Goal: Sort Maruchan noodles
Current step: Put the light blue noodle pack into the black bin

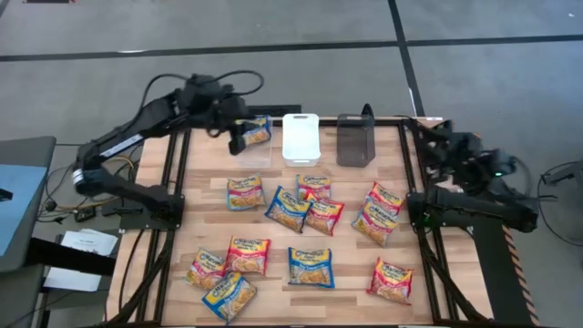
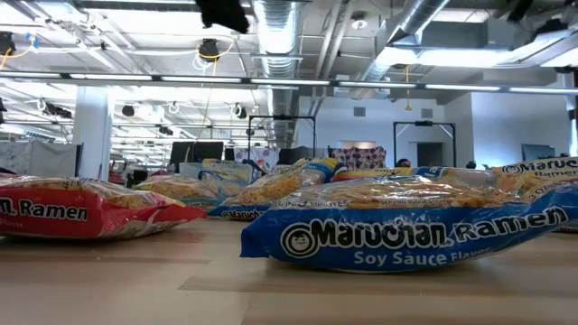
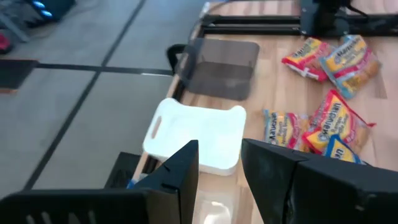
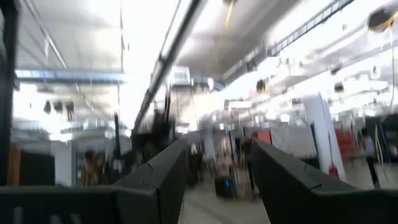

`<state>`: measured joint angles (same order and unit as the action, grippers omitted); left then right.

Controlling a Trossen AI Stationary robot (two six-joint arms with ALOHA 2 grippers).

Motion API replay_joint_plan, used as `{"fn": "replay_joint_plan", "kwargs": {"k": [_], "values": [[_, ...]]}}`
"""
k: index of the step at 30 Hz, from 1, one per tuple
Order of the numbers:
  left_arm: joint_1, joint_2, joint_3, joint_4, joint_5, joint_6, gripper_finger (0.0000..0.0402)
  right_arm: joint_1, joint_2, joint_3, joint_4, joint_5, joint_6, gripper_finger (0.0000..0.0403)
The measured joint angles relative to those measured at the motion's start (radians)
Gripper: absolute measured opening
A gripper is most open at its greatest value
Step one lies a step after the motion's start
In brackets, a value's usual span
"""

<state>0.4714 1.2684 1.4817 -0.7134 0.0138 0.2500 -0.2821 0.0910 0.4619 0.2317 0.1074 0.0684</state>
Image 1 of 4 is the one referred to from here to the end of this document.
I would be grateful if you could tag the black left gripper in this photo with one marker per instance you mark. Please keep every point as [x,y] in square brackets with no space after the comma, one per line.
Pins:
[225,111]

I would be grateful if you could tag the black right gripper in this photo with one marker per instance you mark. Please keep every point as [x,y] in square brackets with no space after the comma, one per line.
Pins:
[464,155]

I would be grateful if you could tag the blue Maruchan soy sauce pack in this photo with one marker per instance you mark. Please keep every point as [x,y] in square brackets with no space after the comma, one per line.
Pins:
[287,209]
[229,298]
[311,268]
[258,133]

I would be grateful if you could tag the light-blue-edged Maruchan beef pack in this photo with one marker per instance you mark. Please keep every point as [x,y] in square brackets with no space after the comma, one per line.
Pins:
[375,224]
[205,271]
[313,186]
[246,193]

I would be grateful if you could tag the red Maruchan beef pack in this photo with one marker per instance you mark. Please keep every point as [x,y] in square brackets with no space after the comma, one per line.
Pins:
[246,256]
[324,218]
[391,281]
[386,198]

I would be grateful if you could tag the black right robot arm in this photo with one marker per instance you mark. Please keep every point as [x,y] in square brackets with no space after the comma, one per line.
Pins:
[478,207]

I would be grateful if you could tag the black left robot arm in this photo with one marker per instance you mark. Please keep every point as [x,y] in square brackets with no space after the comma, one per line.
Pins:
[123,141]

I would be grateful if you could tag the clear plastic bin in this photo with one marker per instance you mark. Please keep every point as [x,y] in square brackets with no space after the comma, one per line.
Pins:
[255,157]

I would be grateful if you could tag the white plastic bin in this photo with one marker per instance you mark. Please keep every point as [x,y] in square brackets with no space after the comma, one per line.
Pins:
[300,136]

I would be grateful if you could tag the dark grey plastic bin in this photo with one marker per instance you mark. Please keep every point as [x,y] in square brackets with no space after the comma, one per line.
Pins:
[355,141]

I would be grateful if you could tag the black hazard-striped floor platform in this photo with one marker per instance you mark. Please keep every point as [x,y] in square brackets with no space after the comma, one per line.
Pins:
[496,273]

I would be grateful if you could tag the small black floor device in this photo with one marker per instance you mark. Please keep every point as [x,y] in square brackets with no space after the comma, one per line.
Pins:
[84,214]

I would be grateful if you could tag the white paper sheet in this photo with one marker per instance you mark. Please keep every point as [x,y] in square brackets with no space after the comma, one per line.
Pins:
[88,242]
[73,279]

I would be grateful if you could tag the round black plug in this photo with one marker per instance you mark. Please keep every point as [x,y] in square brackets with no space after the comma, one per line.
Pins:
[50,205]

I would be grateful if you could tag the black beam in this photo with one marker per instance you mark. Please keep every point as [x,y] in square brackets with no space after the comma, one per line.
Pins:
[68,257]

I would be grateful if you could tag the grey side table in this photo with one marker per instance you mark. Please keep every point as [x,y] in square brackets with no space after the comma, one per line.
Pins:
[27,150]

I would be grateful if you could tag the blue board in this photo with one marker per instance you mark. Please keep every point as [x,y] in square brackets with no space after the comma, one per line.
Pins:
[23,205]

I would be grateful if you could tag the small black object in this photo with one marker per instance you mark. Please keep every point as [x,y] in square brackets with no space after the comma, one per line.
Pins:
[4,195]

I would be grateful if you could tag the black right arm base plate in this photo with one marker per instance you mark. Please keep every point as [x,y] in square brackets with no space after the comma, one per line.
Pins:
[460,225]

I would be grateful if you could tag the black metal table frame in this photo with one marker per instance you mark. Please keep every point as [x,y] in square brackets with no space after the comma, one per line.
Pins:
[329,122]

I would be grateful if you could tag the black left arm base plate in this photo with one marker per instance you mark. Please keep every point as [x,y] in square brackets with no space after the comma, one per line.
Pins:
[132,223]

